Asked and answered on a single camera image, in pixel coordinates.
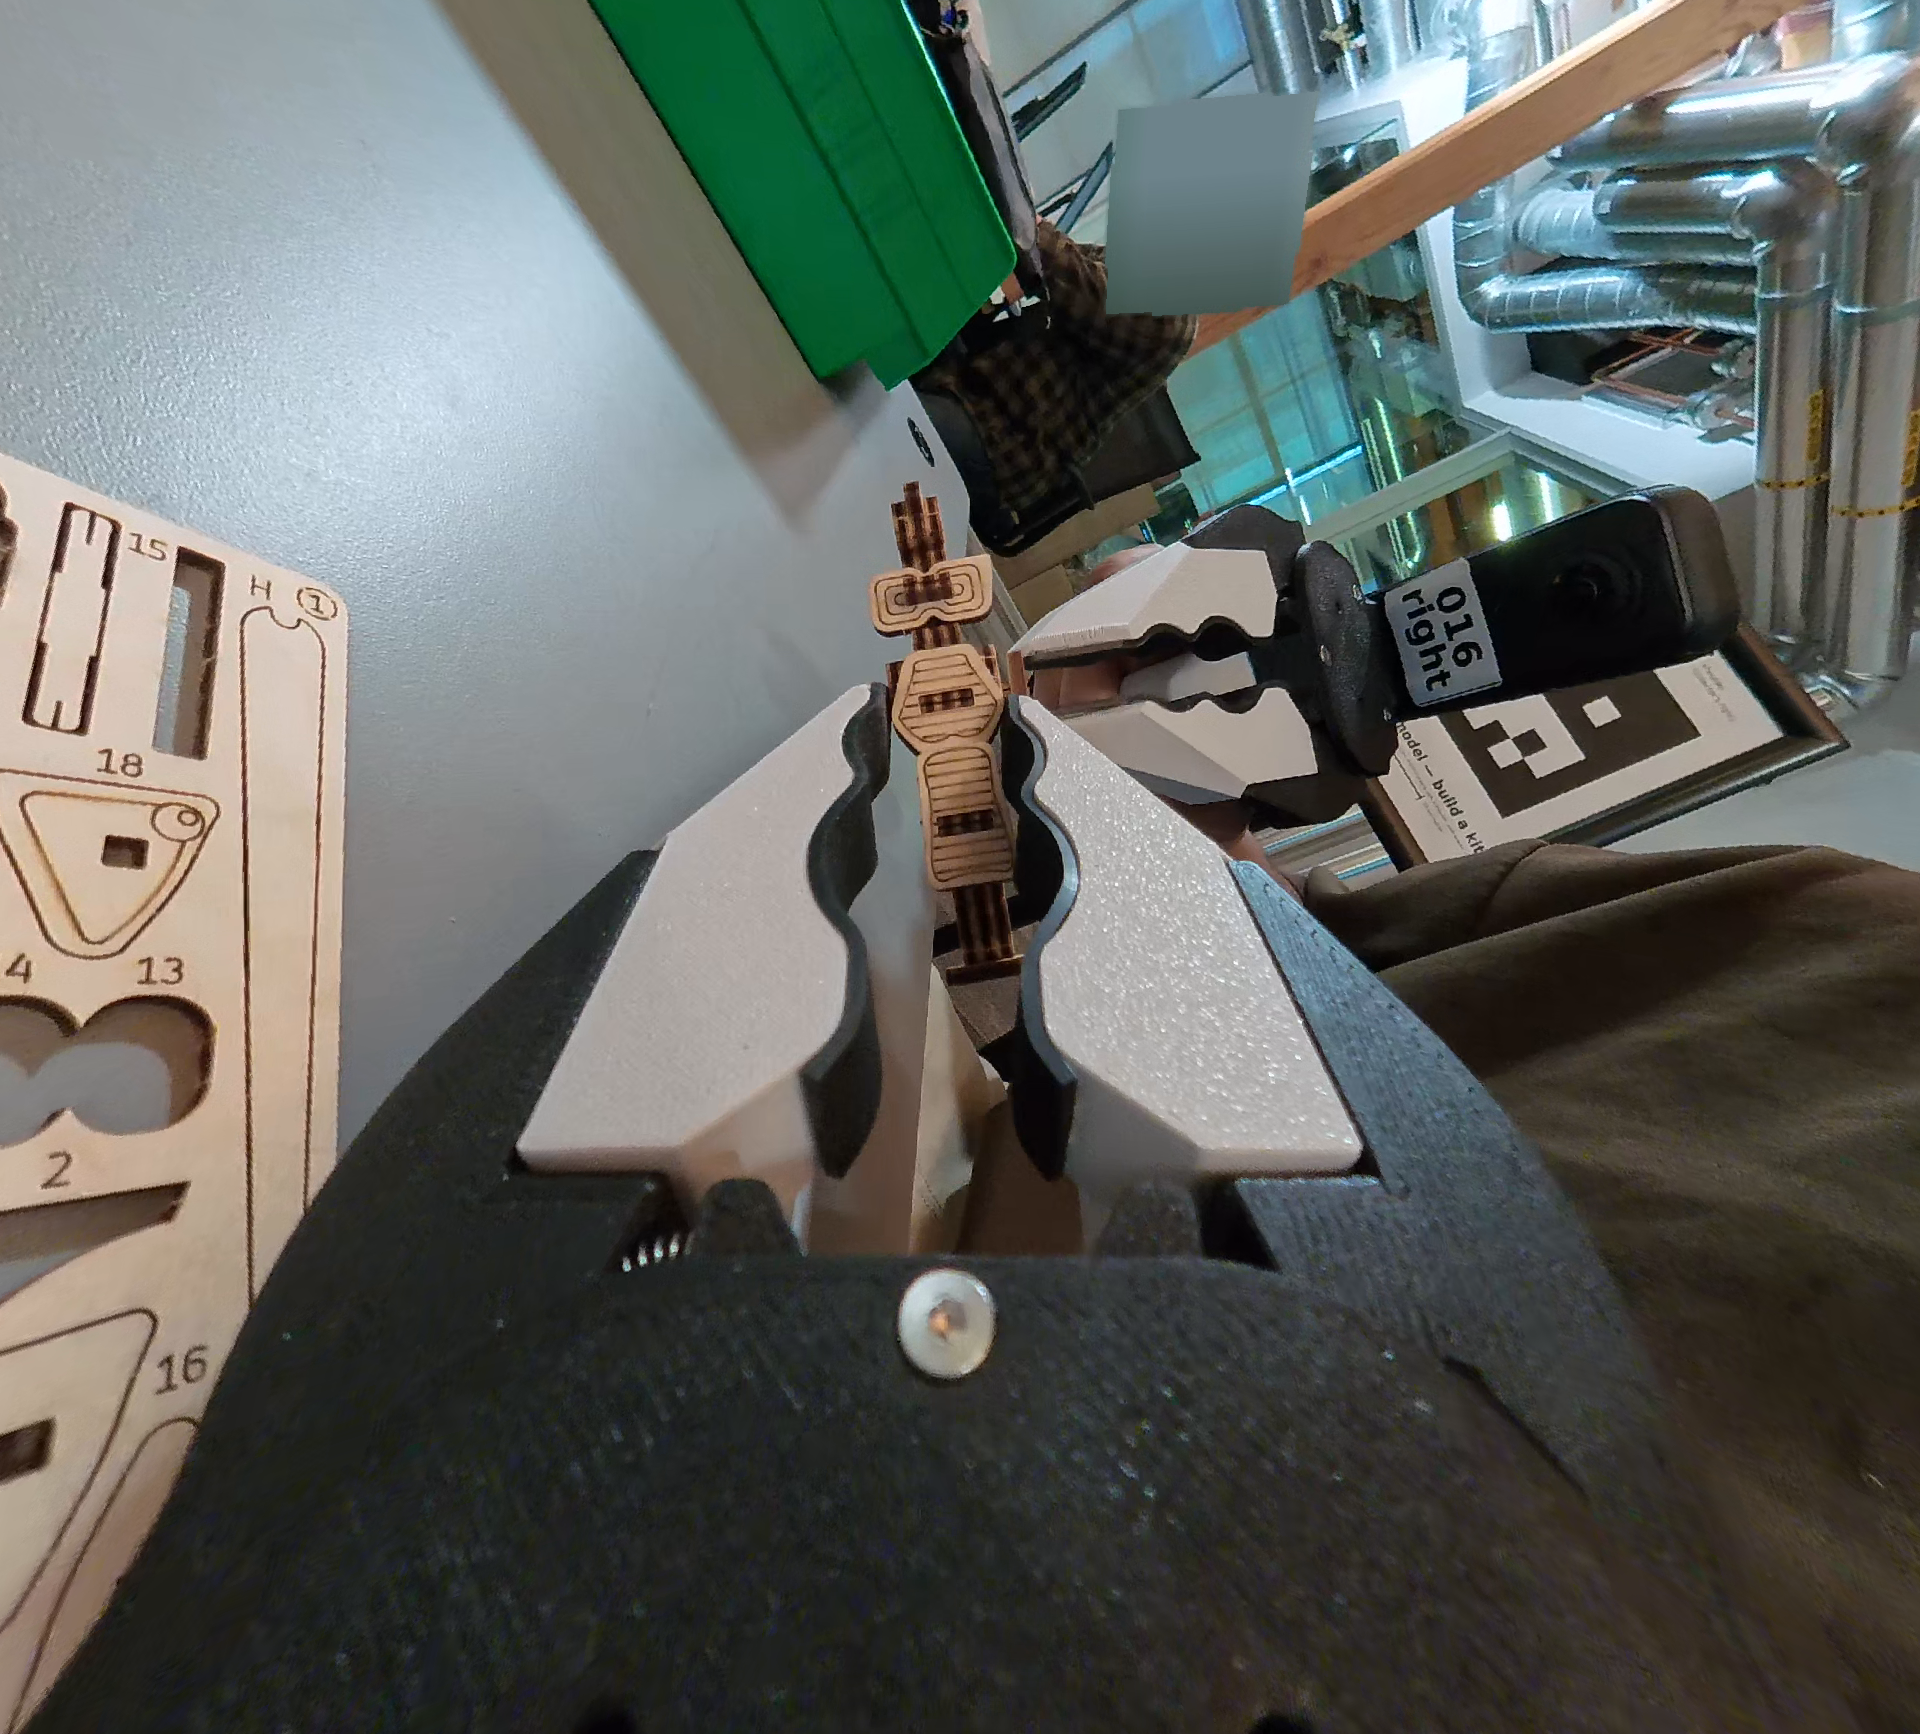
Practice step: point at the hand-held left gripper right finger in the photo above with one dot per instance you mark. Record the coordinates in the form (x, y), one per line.
(1183, 1014)

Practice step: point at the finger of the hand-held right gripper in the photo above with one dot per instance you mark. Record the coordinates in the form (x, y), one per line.
(1183, 595)
(1239, 744)

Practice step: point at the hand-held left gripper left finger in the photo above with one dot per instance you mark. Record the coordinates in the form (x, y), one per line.
(675, 1014)

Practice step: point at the layered wooden model assembly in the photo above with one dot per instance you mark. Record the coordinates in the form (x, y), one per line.
(941, 716)

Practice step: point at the round desk grommet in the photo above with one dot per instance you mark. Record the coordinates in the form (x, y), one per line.
(921, 440)

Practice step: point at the grey desk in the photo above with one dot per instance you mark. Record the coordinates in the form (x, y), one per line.
(373, 339)

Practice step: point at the person's right hand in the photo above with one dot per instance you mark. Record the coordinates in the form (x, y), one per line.
(1080, 692)

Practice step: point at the framed marker sign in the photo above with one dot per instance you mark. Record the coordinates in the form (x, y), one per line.
(1577, 744)

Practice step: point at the person's beige pants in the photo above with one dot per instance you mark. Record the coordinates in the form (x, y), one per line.
(953, 1132)

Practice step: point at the silver ventilation pipes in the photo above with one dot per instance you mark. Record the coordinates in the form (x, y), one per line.
(1801, 266)

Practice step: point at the wooden beam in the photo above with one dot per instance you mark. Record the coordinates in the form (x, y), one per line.
(1501, 128)

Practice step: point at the laser-cut plywood parts sheet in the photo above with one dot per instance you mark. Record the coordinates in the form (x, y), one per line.
(151, 893)

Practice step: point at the green plastic bin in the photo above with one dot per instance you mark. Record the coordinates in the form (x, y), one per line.
(778, 38)

